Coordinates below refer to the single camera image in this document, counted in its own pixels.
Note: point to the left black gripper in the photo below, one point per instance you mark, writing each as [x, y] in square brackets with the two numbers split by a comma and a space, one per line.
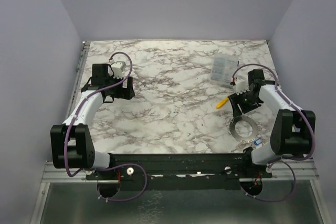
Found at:
[125, 93]

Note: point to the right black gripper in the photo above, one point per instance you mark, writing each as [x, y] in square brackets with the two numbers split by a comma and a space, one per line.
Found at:
[237, 103]

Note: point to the perforated metal ring disc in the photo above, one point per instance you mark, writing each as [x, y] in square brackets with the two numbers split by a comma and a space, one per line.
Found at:
[243, 129]

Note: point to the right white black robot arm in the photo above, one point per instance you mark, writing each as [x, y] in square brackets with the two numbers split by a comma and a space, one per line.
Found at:
[292, 135]

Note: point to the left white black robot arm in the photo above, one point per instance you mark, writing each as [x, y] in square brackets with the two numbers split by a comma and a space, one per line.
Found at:
[71, 142]

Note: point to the clear plastic screw box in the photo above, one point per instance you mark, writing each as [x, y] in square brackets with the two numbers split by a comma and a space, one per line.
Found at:
[222, 70]

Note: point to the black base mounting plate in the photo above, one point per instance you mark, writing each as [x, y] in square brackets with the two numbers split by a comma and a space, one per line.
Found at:
[180, 171]

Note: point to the yellow handled screwdriver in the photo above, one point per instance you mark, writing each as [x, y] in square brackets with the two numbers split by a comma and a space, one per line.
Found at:
[222, 103]

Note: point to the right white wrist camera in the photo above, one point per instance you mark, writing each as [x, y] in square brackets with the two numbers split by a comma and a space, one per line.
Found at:
[240, 86]

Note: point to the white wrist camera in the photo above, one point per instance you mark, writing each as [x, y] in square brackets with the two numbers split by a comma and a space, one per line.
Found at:
[240, 86]
[117, 68]

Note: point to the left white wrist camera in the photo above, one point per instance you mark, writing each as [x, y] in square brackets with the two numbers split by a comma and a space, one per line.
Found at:
[117, 68]

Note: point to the aluminium rail frame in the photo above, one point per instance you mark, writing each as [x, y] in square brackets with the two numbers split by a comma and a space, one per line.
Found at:
[173, 114]

